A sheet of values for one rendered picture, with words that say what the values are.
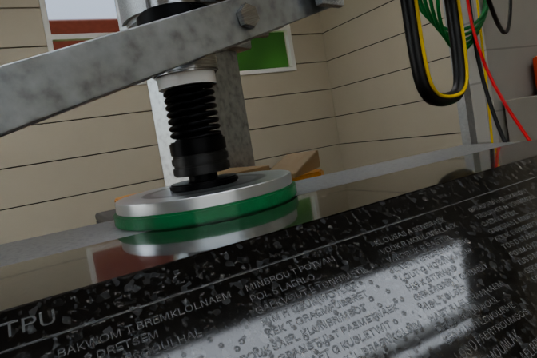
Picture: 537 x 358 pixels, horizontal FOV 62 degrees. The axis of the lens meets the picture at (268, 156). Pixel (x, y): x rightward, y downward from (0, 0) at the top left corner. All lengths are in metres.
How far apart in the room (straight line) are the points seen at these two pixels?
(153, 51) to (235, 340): 0.29
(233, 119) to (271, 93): 6.27
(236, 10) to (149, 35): 0.12
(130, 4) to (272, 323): 1.04
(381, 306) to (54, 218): 6.26
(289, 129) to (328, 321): 7.32
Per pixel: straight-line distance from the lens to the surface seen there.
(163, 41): 0.48
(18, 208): 6.51
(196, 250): 0.35
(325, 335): 0.33
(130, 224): 0.49
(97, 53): 0.45
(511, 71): 3.46
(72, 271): 0.37
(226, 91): 1.26
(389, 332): 0.35
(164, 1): 0.55
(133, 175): 6.63
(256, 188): 0.47
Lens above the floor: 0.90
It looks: 3 degrees down
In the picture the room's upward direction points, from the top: 9 degrees counter-clockwise
